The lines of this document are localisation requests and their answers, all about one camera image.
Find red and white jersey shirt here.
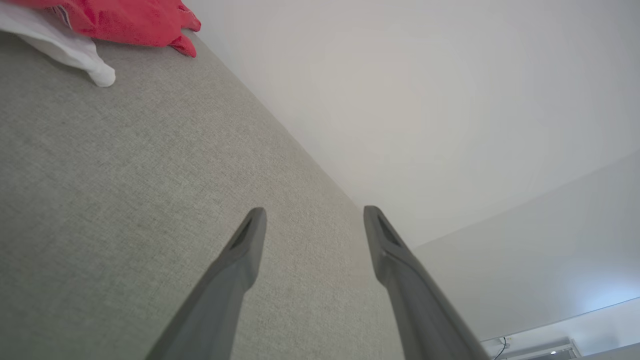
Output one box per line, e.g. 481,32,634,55
0,0,202,88

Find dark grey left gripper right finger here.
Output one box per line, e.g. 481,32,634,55
363,205,491,360

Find grey fabric sofa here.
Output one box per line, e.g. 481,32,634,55
0,30,406,360

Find white wall fixture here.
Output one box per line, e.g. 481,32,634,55
482,337,583,360

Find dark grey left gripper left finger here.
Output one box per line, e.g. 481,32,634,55
145,207,267,360

